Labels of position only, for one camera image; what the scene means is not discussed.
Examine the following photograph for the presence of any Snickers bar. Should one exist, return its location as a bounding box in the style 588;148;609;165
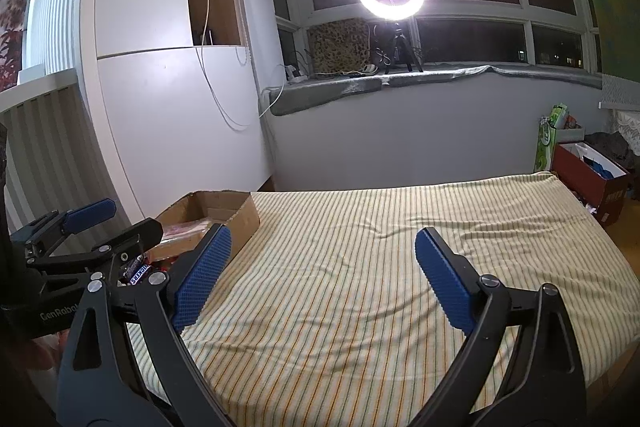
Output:
120;259;151;285

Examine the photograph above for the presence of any person's left hand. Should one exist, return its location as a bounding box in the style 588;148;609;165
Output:
4;329;70;371

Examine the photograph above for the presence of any bread in clear bag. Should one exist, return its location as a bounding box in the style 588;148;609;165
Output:
162;218;215;243

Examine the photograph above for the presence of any cardboard box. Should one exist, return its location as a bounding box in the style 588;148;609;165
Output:
146;191;260;262

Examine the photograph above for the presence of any striped bed sheet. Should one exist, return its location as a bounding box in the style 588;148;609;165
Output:
182;172;639;426

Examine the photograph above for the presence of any green plastic bag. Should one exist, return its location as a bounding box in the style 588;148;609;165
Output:
534;104;570;172

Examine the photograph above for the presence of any red storage box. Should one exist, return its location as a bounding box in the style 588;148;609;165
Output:
552;142;631;225

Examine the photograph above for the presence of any grey windowsill mat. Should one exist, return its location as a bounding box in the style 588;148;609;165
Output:
266;64;602;116

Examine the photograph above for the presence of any white wardrobe cabinet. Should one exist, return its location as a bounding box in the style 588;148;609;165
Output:
27;0;271;222

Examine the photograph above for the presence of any leopard pattern cushion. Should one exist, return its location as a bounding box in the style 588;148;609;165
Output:
308;18;371;74

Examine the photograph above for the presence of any ring light tripod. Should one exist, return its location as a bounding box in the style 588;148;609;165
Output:
383;22;423;75

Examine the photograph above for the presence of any white hanging cable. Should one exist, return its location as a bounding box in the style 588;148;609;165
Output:
186;0;289;132

